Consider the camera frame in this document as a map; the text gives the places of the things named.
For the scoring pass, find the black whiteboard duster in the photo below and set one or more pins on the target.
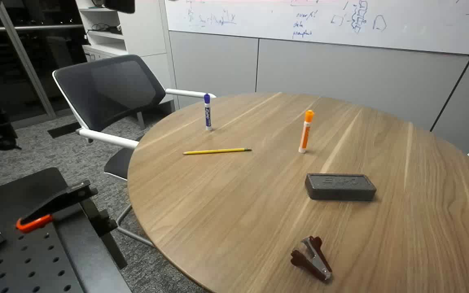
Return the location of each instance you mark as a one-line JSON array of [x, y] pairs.
[[339, 187]]

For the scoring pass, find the yellow pencil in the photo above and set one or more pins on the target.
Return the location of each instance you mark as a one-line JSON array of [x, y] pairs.
[[215, 150]]

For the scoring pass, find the blue marker standing upright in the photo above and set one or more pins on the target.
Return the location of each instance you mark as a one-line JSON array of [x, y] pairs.
[[207, 112]]

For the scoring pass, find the orange marker standing upright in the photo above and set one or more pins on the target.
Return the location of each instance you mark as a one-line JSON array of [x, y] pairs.
[[305, 130]]

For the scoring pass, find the black mesh office chair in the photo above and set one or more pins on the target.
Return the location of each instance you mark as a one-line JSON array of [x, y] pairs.
[[105, 91]]

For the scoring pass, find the white shelf unit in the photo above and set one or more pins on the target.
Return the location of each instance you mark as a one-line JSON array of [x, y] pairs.
[[142, 32]]

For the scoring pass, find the whiteboard with writing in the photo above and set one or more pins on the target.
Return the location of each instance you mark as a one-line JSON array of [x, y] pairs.
[[411, 24]]

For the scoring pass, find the black clamp with orange handle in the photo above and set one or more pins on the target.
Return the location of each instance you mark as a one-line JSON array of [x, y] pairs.
[[44, 211]]

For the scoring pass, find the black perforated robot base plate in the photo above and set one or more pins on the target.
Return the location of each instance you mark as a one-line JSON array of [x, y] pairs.
[[72, 254]]

